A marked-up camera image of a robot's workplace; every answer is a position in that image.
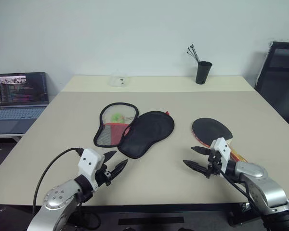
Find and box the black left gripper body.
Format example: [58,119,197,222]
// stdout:
[94,163,114,187]

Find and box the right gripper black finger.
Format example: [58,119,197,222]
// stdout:
[191,146,211,156]
[182,160,209,175]

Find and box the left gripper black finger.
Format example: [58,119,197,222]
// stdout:
[103,151,118,167]
[110,159,129,181]

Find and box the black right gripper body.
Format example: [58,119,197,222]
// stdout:
[206,149,223,180]

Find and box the black rubber table tennis paddle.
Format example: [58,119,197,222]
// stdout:
[191,117,250,162]

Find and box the black red paddle case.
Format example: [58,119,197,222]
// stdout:
[93,102,175,159]

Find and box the clear plastic container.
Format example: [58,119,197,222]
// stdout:
[108,74,133,88]

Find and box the black plastic cup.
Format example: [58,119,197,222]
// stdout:
[196,61,213,85]

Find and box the open grey laptop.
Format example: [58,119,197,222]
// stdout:
[0,71,50,135]

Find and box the black mesh office chair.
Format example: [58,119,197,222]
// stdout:
[254,41,289,134]

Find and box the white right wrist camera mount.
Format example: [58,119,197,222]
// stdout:
[210,137,232,174]

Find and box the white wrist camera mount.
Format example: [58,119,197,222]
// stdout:
[78,148,105,192]
[210,137,232,174]

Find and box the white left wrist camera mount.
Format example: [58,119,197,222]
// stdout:
[78,148,105,192]

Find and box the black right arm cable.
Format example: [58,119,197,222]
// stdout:
[219,168,265,217]

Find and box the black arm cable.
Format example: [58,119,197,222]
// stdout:
[219,168,265,217]
[32,147,84,216]

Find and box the black table frame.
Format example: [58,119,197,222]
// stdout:
[81,203,264,227]

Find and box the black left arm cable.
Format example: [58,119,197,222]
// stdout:
[32,147,84,216]

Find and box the black cable ties bundle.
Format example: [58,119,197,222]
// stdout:
[186,44,201,64]

